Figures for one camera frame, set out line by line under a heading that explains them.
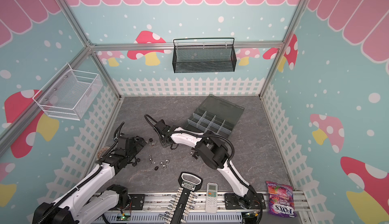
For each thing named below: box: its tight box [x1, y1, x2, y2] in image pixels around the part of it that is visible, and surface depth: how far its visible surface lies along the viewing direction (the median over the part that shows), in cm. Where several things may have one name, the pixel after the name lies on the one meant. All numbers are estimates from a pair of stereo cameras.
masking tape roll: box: [96, 145, 111, 160], surface depth 94 cm
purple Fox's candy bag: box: [265, 180, 298, 218], surface depth 74 cm
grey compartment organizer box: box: [186, 94, 245, 139], surface depth 107 cm
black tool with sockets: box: [158, 171, 204, 224], surface depth 76 cm
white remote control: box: [205, 182, 218, 214], surface depth 76 cm
